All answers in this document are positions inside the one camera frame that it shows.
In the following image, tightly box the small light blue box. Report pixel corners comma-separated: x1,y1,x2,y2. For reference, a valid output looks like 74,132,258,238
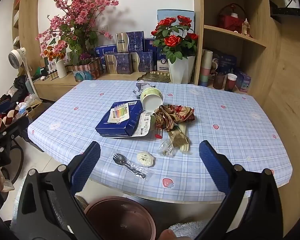
236,71,252,93

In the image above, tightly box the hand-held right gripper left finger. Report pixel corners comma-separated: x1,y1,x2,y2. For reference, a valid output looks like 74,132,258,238
15,141,102,240

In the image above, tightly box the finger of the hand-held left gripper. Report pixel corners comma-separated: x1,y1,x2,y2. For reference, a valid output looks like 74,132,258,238
0,117,30,140

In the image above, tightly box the gold and blue gift box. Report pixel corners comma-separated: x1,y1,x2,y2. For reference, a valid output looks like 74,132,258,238
104,53,132,75
115,31,145,53
131,52,154,72

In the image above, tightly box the red gift basket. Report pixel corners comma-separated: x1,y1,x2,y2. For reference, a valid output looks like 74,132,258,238
217,4,247,32

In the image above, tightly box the white standing fan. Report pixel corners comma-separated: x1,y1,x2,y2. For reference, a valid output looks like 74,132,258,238
9,47,38,98

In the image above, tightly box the white printed flat packet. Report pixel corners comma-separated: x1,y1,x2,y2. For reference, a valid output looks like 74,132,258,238
134,112,152,138

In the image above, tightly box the red rose plant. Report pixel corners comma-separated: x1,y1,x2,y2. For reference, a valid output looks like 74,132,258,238
151,15,199,64

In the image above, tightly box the row of small bottles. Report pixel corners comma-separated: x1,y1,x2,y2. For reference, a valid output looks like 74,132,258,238
44,70,59,80

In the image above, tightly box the blue and white flat box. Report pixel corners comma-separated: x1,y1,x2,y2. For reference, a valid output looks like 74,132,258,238
94,45,117,55

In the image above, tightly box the low wooden cabinet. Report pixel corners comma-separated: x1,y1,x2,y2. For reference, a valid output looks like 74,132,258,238
34,71,140,102

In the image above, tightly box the tan slipper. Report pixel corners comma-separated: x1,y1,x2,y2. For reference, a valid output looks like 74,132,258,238
76,196,90,211

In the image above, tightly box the white ribbed vase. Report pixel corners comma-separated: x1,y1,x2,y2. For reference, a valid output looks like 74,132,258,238
55,60,67,79

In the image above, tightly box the green yogurt cup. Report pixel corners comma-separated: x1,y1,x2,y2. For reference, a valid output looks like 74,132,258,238
140,87,163,112

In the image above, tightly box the narrow wooden bookshelf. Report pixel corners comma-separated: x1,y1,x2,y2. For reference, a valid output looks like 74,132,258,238
12,0,42,73

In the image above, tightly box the brown glass cup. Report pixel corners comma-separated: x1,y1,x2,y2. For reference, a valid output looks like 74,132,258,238
213,72,227,90

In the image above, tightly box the grey fuzzy pants leg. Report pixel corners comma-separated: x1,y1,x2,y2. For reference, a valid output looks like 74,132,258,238
169,220,206,240

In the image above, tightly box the black wall shelf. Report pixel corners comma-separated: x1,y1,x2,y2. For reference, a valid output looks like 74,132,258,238
270,5,300,23

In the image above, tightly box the stack of pastel cups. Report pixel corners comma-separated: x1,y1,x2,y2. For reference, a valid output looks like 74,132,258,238
199,49,213,87

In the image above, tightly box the wooden shelf unit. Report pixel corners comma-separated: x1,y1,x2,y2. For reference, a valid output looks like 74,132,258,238
193,0,283,105

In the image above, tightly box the rainbow candle packet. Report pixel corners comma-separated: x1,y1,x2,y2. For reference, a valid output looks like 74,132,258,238
109,104,130,123

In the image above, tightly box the red paper cup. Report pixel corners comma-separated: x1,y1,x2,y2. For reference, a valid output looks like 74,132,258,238
224,73,237,92

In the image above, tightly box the dark blue cardboard box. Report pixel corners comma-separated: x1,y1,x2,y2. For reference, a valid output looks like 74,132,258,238
95,100,143,138

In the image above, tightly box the small glass bottle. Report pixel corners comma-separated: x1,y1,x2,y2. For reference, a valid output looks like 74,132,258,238
242,18,250,36

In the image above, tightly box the round cream pastry packet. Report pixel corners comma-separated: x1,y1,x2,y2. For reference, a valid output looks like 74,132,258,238
137,151,155,167

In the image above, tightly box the plain dark blue box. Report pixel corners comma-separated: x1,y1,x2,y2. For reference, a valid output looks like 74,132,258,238
144,38,158,53

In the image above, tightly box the clear plastic wrapper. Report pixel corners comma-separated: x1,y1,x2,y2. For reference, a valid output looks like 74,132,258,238
158,140,177,157

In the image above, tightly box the striped flower basket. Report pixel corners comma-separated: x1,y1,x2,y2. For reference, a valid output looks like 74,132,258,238
71,57,102,73

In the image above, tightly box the teal round dish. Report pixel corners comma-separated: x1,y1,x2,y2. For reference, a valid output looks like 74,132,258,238
74,70,100,82

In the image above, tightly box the crumpled gold red wrapper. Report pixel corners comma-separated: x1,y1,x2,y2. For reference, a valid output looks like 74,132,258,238
154,104,195,132

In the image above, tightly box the pile of clothes and bags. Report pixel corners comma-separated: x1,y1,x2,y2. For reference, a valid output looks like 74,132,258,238
0,75,44,130

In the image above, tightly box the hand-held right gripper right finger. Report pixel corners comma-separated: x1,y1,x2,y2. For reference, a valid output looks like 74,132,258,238
199,140,287,240

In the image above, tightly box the orange flower bunch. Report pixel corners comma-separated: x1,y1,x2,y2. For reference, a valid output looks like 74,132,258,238
40,45,67,62

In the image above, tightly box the gold decorative tray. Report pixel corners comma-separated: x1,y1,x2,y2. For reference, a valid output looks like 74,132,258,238
136,71,171,83

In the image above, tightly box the black spork in clear wrapper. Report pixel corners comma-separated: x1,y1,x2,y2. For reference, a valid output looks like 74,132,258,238
111,153,150,180

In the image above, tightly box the blue box with picture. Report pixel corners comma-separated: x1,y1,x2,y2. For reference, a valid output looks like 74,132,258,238
212,51,238,74

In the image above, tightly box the crumpled grey white paper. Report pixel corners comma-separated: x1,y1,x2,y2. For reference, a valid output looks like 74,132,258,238
132,82,150,95

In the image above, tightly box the light blue upright board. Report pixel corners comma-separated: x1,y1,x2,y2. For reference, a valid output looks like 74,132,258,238
157,9,195,34

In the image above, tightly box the blue box with round emblem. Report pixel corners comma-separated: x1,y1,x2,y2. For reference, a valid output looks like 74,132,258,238
156,51,170,72

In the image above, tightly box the pink blossom arrangement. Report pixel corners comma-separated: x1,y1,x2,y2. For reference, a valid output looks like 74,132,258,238
36,0,119,65

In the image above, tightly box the dark green foil packet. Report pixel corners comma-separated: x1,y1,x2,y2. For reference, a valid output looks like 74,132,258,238
168,127,190,147

